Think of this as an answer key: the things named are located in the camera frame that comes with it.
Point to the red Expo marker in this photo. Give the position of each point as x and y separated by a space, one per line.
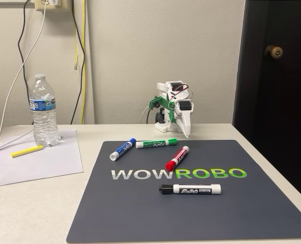
177 158

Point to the green Expo marker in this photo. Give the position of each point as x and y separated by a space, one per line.
155 144

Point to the blue Expo marker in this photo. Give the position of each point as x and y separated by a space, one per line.
122 149

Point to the black Expo marker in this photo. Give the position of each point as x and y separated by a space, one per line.
191 189

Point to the dark wooden door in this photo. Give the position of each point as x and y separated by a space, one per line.
280 101

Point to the dark grey WOWROBO mat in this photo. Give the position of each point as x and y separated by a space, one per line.
140 208

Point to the brass door knob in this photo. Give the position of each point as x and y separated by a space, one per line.
273 52

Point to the clear plastic water bottle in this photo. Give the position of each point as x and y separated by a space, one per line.
44 114

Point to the white paper sheet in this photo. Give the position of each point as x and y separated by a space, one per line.
46 162

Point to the yellow highlighter pen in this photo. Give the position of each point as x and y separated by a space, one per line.
26 151

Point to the white charger plug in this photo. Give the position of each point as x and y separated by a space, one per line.
55 2

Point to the green gripper camera mount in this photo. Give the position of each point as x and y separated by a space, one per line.
162 101

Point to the beige wall outlet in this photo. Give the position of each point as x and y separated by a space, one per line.
64 6

